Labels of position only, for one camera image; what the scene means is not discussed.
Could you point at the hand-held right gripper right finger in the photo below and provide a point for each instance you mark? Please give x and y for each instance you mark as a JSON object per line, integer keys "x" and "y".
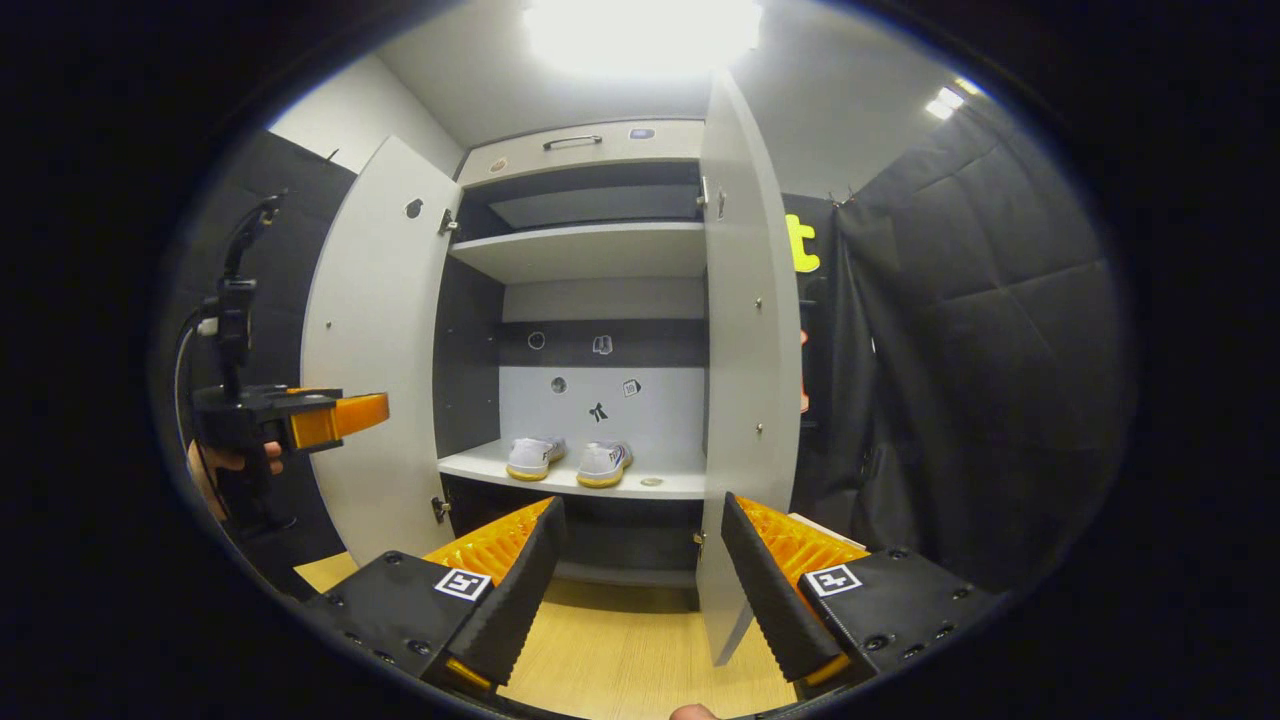
{"x": 770, "y": 590}

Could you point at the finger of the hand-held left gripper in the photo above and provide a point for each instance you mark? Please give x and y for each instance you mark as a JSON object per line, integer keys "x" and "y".
{"x": 345, "y": 418}

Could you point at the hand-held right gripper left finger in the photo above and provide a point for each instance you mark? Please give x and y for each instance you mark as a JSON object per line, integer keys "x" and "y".
{"x": 515, "y": 590}

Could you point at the grey cabinet door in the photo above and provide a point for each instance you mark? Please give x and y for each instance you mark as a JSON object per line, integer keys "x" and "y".
{"x": 745, "y": 350}
{"x": 370, "y": 330}

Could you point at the white shoe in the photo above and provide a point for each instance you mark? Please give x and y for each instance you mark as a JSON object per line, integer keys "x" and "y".
{"x": 533, "y": 458}
{"x": 603, "y": 465}

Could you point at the grey shoe cabinet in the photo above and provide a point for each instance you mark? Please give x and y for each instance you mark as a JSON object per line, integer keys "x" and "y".
{"x": 600, "y": 410}

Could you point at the grey cabinet shelf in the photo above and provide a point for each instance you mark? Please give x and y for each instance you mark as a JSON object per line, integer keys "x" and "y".
{"x": 590, "y": 250}
{"x": 480, "y": 465}

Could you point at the grey cabinet drawer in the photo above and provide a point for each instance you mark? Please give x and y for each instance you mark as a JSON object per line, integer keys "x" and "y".
{"x": 660, "y": 150}

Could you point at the black backdrop cloth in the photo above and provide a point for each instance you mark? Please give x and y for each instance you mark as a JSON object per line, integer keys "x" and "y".
{"x": 980, "y": 350}
{"x": 300, "y": 250}

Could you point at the large ceiling light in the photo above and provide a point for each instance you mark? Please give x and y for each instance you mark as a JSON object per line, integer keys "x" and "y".
{"x": 640, "y": 35}

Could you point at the small ceiling light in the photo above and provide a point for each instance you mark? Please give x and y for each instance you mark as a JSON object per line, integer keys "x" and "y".
{"x": 950, "y": 100}

